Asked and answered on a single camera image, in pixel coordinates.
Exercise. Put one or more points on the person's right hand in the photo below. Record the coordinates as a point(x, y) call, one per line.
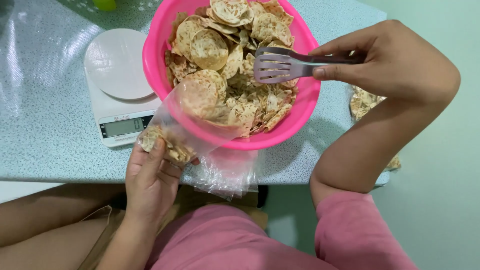
point(393, 62)

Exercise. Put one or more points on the person's left hand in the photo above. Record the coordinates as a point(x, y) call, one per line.
point(150, 187)

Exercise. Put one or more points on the clear plastic bag with crackers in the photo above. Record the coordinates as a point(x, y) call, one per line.
point(183, 116)

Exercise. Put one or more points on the metal slotted tongs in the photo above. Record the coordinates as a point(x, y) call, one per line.
point(292, 64)

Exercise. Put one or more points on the filled cracker bag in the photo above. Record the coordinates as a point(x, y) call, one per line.
point(363, 102)
point(393, 163)

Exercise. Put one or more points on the stack of empty clear bags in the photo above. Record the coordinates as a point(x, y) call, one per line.
point(225, 170)

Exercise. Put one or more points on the white digital kitchen scale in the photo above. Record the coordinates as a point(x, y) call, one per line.
point(118, 90)

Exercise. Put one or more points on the pink plastic bowl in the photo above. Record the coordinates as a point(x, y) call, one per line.
point(240, 112)

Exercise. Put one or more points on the pink shirt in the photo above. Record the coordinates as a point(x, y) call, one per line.
point(262, 240)

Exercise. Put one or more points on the heap of round crackers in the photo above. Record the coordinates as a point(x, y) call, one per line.
point(234, 63)

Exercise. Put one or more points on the green object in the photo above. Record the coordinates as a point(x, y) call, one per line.
point(104, 4)

